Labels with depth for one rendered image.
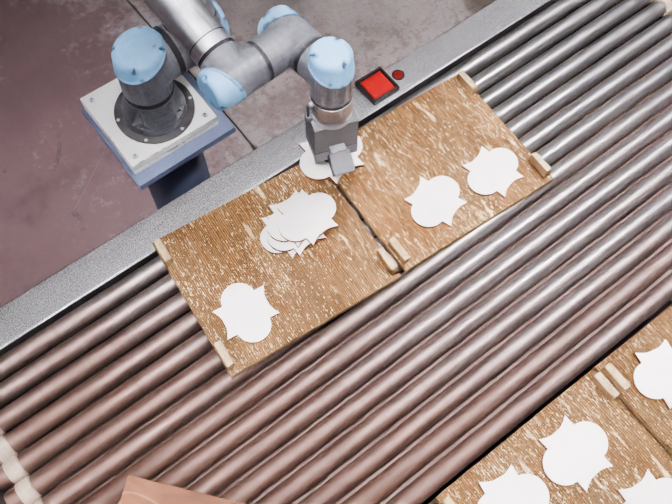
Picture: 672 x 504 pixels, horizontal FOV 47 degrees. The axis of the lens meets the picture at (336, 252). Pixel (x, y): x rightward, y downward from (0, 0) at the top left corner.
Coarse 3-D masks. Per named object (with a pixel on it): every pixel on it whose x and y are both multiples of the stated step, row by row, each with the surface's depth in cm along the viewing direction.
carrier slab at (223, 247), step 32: (256, 192) 172; (288, 192) 172; (320, 192) 172; (192, 224) 169; (224, 224) 169; (256, 224) 169; (352, 224) 169; (160, 256) 165; (192, 256) 165; (224, 256) 165; (256, 256) 165; (288, 256) 165; (320, 256) 166; (352, 256) 166; (192, 288) 162; (224, 288) 162; (256, 288) 162; (288, 288) 162; (320, 288) 162; (352, 288) 162; (288, 320) 159; (320, 320) 159; (256, 352) 156
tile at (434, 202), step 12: (420, 180) 173; (432, 180) 173; (444, 180) 173; (420, 192) 171; (432, 192) 171; (444, 192) 171; (456, 192) 171; (420, 204) 170; (432, 204) 170; (444, 204) 170; (456, 204) 170; (420, 216) 169; (432, 216) 169; (444, 216) 169
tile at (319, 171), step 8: (304, 144) 154; (360, 144) 154; (304, 152) 153; (360, 152) 154; (304, 160) 153; (312, 160) 153; (304, 168) 152; (312, 168) 152; (320, 168) 152; (328, 168) 152; (312, 176) 151; (320, 176) 151; (328, 176) 151; (336, 176) 151; (336, 184) 151
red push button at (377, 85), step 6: (378, 72) 187; (372, 78) 186; (378, 78) 186; (384, 78) 186; (366, 84) 186; (372, 84) 186; (378, 84) 186; (384, 84) 186; (390, 84) 186; (372, 90) 185; (378, 90) 185; (384, 90) 185; (378, 96) 184
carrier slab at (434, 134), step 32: (448, 96) 183; (384, 128) 179; (416, 128) 179; (448, 128) 180; (480, 128) 180; (384, 160) 176; (416, 160) 176; (448, 160) 176; (352, 192) 172; (384, 192) 172; (512, 192) 172; (384, 224) 169; (416, 224) 169; (480, 224) 169; (416, 256) 166
